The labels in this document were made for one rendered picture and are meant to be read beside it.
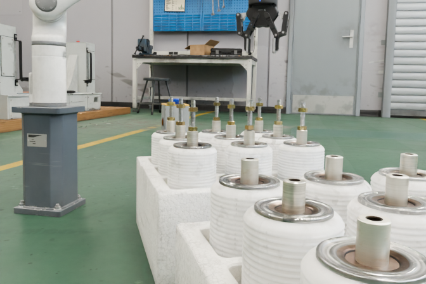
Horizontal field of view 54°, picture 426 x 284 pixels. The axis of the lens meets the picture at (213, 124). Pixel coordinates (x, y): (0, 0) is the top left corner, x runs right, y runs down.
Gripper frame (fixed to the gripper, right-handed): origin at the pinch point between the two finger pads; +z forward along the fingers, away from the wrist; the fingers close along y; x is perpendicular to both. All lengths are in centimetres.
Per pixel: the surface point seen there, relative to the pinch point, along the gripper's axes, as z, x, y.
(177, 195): 29, -41, -6
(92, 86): 14, 285, -242
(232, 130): 20.2, -17.1, -2.5
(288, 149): 22.5, -23.7, 11.1
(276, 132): 20.7, -10.9, 6.5
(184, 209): 32, -41, -5
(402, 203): 22, -63, 28
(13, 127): 44, 140, -213
